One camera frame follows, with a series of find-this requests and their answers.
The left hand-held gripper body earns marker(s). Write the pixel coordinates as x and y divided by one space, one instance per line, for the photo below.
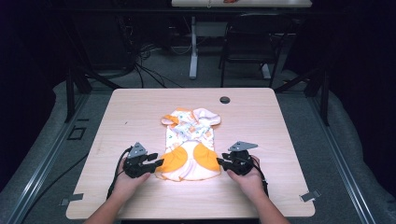
134 167

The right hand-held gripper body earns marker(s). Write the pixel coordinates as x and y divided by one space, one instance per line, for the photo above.
241 163

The white and orange baby garment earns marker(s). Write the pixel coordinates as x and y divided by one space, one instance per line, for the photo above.
190 146

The person's left hand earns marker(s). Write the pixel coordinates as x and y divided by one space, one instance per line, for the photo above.
129 184

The person's right hand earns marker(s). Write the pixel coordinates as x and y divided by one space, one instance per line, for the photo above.
247 183

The black metal stand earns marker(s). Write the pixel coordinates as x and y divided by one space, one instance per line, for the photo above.
322 90
73 90

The white desk leg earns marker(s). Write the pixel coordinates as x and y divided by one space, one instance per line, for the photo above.
193 49

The black chair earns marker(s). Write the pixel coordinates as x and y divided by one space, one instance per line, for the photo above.
252 40

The grey metal table bracket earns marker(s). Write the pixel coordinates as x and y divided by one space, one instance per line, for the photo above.
72 198
310 196

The aluminium floor rail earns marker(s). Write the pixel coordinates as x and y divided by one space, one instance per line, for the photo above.
341 161
43 161

